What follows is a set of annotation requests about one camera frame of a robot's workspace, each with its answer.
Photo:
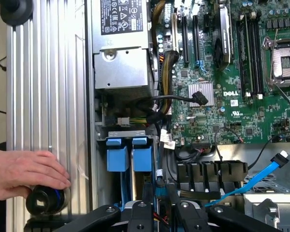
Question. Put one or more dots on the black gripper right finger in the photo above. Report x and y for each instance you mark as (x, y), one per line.
(191, 217)

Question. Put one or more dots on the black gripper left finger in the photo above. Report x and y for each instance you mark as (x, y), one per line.
(140, 217)

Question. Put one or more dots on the blue disk carrier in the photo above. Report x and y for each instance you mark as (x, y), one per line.
(117, 158)

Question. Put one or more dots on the person's bare hand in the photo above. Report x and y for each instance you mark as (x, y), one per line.
(19, 171)

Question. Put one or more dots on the black plastic fan shroud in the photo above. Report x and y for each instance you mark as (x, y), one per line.
(195, 171)

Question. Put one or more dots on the grey metal drive cage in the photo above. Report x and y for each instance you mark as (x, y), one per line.
(268, 207)

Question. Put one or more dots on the open grey PC case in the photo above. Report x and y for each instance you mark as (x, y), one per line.
(236, 149)

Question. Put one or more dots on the blue drive caddy brackets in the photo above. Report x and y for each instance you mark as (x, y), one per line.
(116, 133)

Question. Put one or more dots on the green Dell motherboard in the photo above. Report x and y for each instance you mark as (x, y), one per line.
(256, 116)

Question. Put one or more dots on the silver finned heat sink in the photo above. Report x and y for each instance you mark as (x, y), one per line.
(198, 88)

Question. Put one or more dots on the grey power supply unit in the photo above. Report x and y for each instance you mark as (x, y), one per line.
(120, 70)

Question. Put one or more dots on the black RAM slot pair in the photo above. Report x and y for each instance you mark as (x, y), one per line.
(256, 60)

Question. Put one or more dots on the black expansion slot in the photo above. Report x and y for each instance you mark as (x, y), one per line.
(196, 38)
(185, 38)

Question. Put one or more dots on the thin metal locking lever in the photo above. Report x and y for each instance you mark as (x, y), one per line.
(273, 55)

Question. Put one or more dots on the CPU socket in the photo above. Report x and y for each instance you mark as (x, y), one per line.
(285, 60)

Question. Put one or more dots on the black graphics card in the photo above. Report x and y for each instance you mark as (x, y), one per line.
(223, 31)

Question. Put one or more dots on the black round foot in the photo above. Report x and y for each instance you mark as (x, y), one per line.
(15, 10)

